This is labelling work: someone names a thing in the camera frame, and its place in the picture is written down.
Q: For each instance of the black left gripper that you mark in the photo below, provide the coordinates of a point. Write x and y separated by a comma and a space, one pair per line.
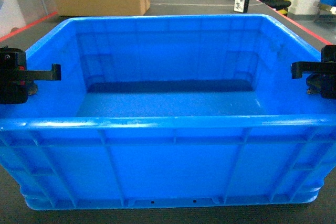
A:
13, 89

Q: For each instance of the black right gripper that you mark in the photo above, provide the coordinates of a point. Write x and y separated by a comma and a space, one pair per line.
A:
322, 74

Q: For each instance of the large blue plastic crate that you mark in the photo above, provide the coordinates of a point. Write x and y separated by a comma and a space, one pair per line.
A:
169, 111

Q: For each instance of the black white standing sign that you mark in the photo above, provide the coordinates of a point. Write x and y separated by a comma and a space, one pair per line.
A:
241, 6

